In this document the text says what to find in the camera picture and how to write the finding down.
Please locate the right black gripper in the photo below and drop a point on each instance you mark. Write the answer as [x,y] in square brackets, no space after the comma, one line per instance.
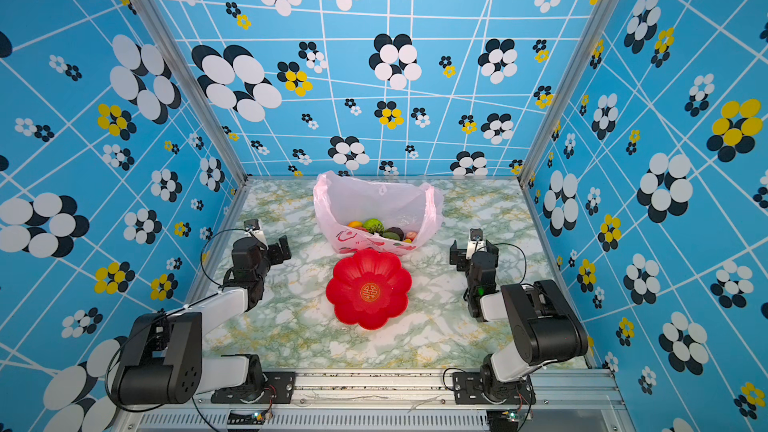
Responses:
[460,258]

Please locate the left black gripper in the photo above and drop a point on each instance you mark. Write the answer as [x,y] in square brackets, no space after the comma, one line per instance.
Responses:
[277,259]

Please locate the pink plastic bag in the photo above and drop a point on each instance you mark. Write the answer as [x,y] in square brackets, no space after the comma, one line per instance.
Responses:
[338,201]

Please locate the green custard apple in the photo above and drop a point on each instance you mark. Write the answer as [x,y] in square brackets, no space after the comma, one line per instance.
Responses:
[374,226]

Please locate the red flower-shaped plate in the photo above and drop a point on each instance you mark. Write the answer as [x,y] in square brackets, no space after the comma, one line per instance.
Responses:
[369,288]

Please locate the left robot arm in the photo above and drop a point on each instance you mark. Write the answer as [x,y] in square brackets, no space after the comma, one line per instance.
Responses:
[161,362]

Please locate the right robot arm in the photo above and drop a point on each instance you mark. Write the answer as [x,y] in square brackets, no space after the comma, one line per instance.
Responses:
[545,329]

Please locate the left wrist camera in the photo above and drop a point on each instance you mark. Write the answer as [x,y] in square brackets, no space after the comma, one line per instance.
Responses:
[253,229]

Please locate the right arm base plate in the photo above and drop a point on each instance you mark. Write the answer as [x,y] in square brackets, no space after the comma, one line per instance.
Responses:
[482,388]

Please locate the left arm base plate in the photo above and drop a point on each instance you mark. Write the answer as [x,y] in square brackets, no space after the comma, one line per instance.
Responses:
[271,388]

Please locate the aluminium front rail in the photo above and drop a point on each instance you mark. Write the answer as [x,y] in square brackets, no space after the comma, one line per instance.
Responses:
[402,400]

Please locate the left aluminium corner post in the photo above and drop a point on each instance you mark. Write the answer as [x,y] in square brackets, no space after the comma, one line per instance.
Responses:
[159,30]

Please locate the aluminium corner post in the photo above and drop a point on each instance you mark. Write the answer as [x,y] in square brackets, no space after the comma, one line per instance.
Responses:
[159,30]
[576,67]

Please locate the right aluminium corner post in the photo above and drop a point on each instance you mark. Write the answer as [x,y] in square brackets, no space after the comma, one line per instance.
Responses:
[576,67]

